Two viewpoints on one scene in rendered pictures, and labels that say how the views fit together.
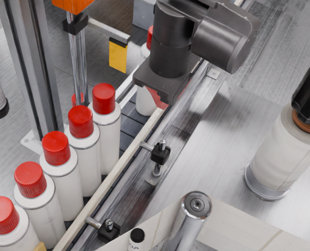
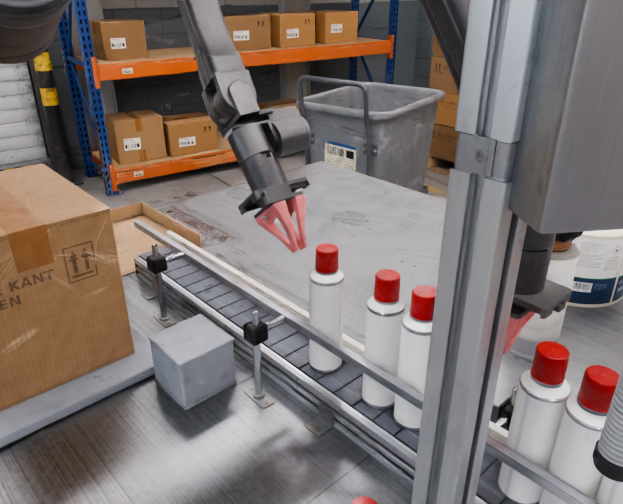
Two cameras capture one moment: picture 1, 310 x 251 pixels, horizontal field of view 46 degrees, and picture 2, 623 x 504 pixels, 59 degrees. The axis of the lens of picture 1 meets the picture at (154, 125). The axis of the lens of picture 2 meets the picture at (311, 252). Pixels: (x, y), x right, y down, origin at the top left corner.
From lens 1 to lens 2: 71 cm
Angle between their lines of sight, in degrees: 53
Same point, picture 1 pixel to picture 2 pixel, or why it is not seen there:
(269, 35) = (278, 288)
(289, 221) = (581, 345)
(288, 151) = (569, 277)
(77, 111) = (600, 376)
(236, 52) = not seen: hidden behind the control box
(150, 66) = (526, 294)
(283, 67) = not seen: hidden behind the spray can
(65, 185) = not seen: outside the picture
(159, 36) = (548, 241)
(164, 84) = (556, 291)
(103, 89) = (551, 349)
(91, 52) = (230, 482)
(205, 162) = (509, 385)
